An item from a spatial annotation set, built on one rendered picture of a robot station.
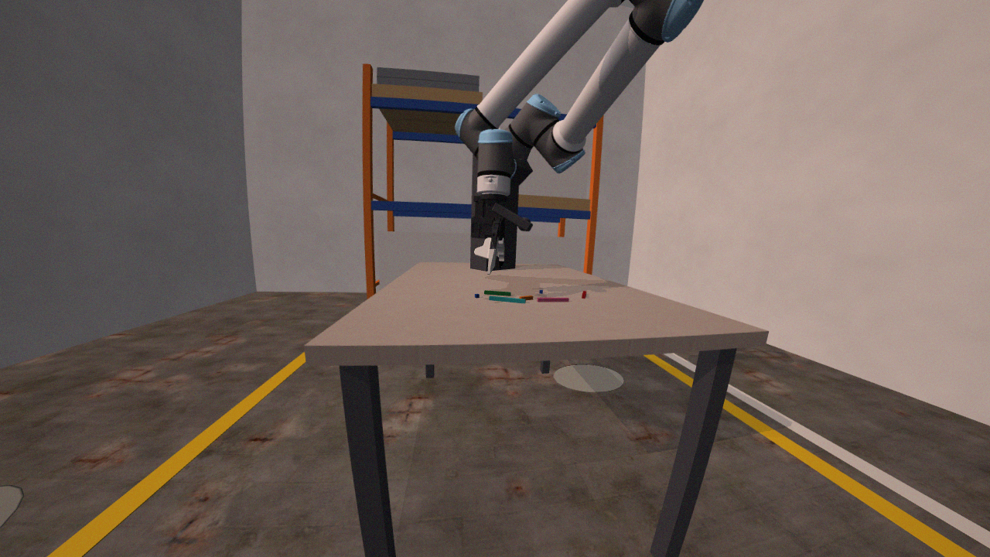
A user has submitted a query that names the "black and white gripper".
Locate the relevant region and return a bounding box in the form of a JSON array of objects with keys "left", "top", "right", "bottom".
[{"left": 471, "top": 193, "right": 507, "bottom": 275}]

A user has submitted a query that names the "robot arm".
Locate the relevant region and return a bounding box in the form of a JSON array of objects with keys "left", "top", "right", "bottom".
[{"left": 455, "top": 0, "right": 704, "bottom": 196}]

